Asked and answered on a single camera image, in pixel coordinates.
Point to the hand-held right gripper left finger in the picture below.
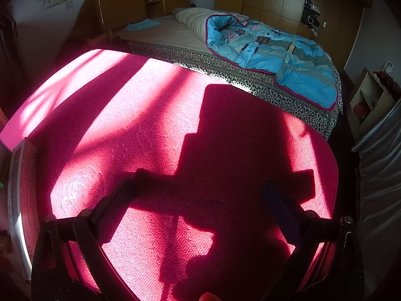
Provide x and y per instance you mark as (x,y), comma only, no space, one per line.
(116,208)

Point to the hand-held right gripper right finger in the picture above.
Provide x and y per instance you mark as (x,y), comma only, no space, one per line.
(282,213)

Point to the white cardboard box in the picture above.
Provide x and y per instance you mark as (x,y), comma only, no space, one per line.
(23,194)

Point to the person's right hand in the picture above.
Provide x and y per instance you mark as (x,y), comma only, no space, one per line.
(209,297)

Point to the white open shelf unit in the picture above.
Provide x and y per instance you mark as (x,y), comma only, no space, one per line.
(372,100)

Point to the blue patchwork quilt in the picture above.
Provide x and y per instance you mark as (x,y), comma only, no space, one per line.
(282,59)

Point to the bed with leopard-print sheet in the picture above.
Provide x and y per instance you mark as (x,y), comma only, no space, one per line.
(175,37)

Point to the teal folded cloth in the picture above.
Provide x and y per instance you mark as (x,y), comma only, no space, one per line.
(142,25)

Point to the beige rolled blanket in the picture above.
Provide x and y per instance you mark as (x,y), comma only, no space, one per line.
(194,20)

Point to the wooden arched headboard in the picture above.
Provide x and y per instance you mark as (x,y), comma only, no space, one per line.
(125,3)

